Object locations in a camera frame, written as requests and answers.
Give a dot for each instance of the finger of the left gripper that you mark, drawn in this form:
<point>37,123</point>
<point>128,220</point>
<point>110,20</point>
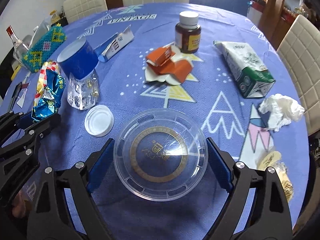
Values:
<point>10,123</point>
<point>36,130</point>

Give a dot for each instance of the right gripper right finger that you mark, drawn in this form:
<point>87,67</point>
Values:
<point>256,206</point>

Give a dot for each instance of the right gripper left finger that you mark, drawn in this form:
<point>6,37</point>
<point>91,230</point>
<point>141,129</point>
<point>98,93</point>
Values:
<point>50,217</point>

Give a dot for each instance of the checkered foil snack wrapper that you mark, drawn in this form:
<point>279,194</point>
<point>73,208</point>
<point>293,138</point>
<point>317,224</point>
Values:
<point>50,87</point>

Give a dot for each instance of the white tissue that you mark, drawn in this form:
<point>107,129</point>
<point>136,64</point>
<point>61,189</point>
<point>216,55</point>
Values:
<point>282,111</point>

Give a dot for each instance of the clear round plastic lid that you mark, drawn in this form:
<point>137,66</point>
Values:
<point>160,155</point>

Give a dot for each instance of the green white tissue pack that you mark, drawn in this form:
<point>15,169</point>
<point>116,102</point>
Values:
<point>252,77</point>

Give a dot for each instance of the crushed orange paper box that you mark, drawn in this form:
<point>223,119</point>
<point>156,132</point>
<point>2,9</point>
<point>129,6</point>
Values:
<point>167,64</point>

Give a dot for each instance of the person's left hand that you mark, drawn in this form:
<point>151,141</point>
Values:
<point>21,207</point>

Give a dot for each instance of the black pen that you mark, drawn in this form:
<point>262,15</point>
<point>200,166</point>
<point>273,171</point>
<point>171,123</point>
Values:
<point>14,96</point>

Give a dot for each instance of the yellow crumpled wrapper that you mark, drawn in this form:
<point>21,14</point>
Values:
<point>274,159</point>

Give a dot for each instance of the beaded tissue box cover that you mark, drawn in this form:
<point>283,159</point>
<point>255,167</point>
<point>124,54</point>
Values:
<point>42,50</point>

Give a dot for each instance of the clear liquor bottle red cap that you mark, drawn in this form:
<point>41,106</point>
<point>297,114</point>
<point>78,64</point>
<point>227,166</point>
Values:
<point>20,47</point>

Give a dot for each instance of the clear faceted glass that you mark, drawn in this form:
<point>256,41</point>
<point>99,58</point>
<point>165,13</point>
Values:
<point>83,94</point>

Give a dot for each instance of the small white plastic cap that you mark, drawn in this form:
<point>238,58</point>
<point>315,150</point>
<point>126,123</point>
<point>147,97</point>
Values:
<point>99,121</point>

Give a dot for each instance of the blue paper cup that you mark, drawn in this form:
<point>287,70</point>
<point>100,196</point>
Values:
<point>78,59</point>

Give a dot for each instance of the torn blue white carton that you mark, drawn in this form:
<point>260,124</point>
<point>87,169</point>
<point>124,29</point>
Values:
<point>114,44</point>

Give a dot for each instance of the blue patterned tablecloth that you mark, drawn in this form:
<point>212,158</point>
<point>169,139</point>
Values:
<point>209,96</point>

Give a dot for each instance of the cream chair far left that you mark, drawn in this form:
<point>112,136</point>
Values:
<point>78,9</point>

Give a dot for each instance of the cream chair right side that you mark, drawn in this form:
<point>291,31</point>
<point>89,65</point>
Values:
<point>299,51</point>

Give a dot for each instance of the brown medicine bottle white cap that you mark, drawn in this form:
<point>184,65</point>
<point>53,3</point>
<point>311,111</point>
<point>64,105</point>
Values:
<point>188,32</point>

